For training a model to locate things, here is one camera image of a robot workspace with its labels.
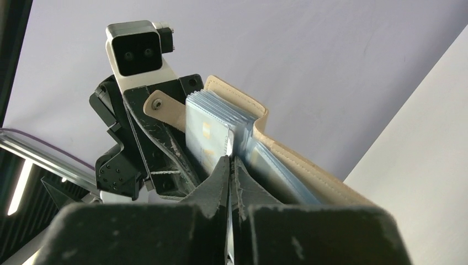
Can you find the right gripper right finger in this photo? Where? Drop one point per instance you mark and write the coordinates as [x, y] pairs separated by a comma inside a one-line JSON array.
[[265, 231]]

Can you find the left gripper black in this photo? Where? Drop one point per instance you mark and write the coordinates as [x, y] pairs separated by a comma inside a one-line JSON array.
[[161, 145]]

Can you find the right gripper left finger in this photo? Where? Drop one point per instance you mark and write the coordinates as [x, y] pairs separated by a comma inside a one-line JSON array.
[[191, 231]]

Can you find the beige card holder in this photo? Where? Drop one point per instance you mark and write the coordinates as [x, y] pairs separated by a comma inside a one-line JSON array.
[[221, 120]]

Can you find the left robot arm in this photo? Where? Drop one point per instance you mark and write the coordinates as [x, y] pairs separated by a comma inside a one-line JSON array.
[[116, 171]]

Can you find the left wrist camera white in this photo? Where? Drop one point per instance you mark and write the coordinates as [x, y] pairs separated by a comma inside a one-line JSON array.
[[135, 52]]

